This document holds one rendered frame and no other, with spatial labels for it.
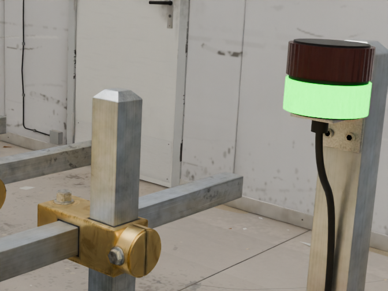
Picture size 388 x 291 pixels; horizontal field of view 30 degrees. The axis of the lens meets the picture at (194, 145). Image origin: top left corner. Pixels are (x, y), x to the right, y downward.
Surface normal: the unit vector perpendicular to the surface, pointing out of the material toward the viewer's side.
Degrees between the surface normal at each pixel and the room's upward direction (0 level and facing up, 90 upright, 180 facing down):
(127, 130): 90
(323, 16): 90
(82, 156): 90
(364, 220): 90
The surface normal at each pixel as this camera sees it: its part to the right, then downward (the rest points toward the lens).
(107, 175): -0.62, 0.15
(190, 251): 0.05, -0.97
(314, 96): -0.44, 0.18
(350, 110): 0.39, 0.23
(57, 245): 0.78, 0.18
